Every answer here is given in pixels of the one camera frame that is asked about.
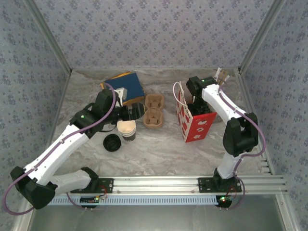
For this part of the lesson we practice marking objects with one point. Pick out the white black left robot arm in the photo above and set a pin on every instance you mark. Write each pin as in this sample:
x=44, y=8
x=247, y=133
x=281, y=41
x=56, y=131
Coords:
x=63, y=151

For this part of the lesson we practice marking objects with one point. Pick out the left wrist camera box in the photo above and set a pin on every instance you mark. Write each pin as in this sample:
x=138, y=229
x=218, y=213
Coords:
x=121, y=93

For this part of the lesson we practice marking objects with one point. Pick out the black paper cup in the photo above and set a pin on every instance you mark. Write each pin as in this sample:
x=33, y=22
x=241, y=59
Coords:
x=128, y=139
x=126, y=134
x=126, y=126

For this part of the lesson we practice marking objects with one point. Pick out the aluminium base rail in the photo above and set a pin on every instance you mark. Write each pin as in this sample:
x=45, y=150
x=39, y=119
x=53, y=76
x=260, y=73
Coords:
x=156, y=184

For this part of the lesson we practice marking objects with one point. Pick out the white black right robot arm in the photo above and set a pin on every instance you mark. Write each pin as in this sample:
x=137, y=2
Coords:
x=217, y=103

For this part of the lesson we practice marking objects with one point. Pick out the black plastic cup lid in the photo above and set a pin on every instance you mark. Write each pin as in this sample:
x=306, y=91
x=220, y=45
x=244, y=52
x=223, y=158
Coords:
x=111, y=143

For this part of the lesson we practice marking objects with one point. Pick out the aluminium frame post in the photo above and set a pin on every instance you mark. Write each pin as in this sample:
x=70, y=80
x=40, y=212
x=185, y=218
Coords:
x=260, y=36

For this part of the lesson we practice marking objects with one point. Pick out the white wrapped straw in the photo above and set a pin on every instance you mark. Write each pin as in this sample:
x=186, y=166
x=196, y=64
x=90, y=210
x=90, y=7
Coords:
x=218, y=72

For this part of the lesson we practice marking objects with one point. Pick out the small circuit board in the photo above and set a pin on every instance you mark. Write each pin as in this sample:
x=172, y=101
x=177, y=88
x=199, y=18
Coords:
x=90, y=200
x=223, y=199

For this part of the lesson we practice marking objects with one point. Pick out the brown pulp cup carrier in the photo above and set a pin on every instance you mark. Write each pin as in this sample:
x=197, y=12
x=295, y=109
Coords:
x=154, y=127
x=154, y=110

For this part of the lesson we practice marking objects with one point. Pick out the red white paper bag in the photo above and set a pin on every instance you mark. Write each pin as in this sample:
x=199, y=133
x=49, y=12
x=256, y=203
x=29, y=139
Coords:
x=199, y=127

